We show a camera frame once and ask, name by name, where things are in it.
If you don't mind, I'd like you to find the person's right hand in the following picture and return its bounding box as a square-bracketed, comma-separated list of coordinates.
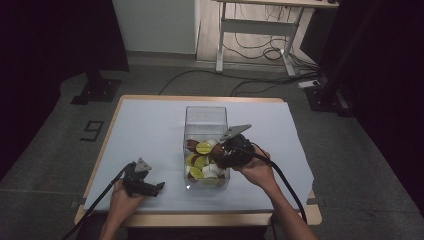
[233, 146, 279, 193]

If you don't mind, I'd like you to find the person's left hand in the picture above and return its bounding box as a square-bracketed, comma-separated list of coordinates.
[108, 179, 146, 220]

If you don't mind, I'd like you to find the light blue table sheet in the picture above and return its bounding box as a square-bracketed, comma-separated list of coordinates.
[83, 98, 315, 213]

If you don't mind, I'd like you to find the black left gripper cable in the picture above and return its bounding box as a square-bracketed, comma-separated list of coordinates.
[60, 162, 137, 240]

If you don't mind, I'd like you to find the white cabinet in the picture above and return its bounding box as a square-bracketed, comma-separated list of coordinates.
[111, 0, 201, 55]

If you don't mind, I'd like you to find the pile of coffee capsules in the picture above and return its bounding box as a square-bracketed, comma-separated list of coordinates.
[184, 138, 228, 186]

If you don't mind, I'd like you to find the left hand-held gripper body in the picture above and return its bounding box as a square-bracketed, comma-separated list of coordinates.
[121, 157, 153, 198]

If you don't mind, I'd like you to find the tangle of black cables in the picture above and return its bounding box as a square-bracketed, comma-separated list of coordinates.
[222, 3, 322, 77]

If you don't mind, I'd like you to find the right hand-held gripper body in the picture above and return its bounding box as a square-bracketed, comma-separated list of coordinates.
[219, 123, 256, 169]

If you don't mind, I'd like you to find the black stand base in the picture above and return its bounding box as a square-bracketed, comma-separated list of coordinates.
[304, 83, 355, 118]
[70, 70, 123, 106]

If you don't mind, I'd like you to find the brown single capsule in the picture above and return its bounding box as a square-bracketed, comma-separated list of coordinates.
[210, 143, 226, 161]

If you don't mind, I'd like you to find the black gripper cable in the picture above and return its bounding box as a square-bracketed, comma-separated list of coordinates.
[233, 142, 308, 225]
[60, 162, 137, 240]

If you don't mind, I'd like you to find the clear plastic box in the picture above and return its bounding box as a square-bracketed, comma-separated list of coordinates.
[182, 105, 231, 192]

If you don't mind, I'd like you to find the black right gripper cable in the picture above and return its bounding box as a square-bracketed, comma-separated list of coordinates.
[233, 142, 308, 225]

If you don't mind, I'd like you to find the white metal-frame desk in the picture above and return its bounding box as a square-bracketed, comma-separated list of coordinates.
[212, 0, 340, 78]

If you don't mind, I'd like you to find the white power strip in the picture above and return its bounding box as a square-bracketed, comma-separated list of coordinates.
[297, 79, 321, 90]

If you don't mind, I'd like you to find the long black floor cable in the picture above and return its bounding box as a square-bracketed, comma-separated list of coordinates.
[158, 68, 322, 96]

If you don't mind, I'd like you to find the black curtain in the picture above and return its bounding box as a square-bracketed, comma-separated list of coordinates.
[0, 0, 131, 183]
[301, 0, 424, 218]

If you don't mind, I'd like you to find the wooden table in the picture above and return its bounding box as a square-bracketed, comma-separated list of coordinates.
[73, 94, 323, 228]

